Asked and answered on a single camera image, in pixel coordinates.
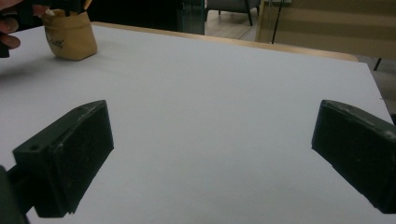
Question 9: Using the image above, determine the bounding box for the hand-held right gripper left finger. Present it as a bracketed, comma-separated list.
[12, 99, 115, 218]

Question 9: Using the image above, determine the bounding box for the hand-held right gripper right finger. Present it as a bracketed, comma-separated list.
[311, 99, 396, 215]

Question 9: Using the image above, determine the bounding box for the grey chair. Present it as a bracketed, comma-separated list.
[205, 0, 262, 27]

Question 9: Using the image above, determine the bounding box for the wooden table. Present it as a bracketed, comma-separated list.
[90, 21, 360, 63]

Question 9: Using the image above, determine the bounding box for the white board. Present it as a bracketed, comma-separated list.
[0, 24, 394, 224]

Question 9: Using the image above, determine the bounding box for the tan soft brush holder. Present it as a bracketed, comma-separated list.
[41, 8, 98, 62]

